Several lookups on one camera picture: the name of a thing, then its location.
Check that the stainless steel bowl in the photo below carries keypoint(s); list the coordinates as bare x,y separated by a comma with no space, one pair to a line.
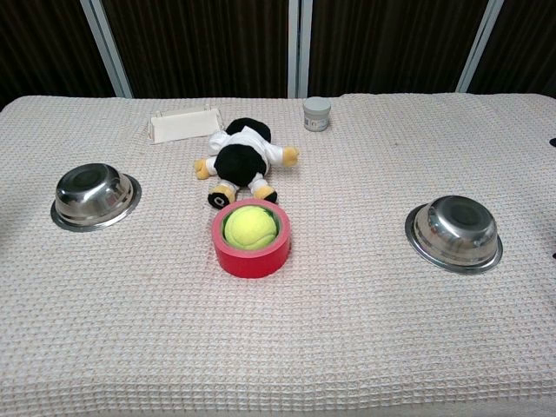
93,191
456,230

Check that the yellow tennis ball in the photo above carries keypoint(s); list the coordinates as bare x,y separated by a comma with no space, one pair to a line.
249,228

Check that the red tape roll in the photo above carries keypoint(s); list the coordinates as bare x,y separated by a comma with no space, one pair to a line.
252,262

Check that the small grey lidded jar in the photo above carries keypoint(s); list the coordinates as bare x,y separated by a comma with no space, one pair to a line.
316,115

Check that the white napkin holder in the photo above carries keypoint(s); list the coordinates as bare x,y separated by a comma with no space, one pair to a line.
182,128

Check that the beige waffle tablecloth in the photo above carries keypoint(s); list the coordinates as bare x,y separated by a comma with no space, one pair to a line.
278,339

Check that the dark ribbed partition panel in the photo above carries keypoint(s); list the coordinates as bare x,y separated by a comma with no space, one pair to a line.
525,43
43,43
200,43
391,43

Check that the grey aluminium partition post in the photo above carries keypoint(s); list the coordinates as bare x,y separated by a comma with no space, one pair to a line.
107,48
480,43
299,48

